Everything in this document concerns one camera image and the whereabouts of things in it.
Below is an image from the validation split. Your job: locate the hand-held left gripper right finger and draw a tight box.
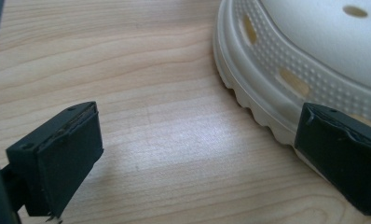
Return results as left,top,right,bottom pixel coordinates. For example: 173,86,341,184
294,102,371,217

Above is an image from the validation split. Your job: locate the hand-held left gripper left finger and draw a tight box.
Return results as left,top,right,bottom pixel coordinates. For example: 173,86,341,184
6,101,104,219

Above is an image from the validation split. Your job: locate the cream clog shoe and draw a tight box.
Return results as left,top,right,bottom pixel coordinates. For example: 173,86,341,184
213,0,371,179

